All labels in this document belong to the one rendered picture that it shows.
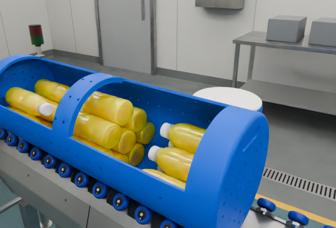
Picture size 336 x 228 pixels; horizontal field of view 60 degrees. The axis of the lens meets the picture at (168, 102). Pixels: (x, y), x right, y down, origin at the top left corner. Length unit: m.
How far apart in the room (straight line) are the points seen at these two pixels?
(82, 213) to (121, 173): 0.29
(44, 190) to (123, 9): 4.25
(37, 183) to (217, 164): 0.69
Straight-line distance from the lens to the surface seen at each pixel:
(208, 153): 0.53
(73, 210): 0.93
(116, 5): 5.13
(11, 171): 1.18
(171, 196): 0.58
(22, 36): 6.26
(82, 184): 0.86
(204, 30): 4.33
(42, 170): 1.02
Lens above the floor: 1.47
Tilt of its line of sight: 23 degrees down
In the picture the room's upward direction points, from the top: straight up
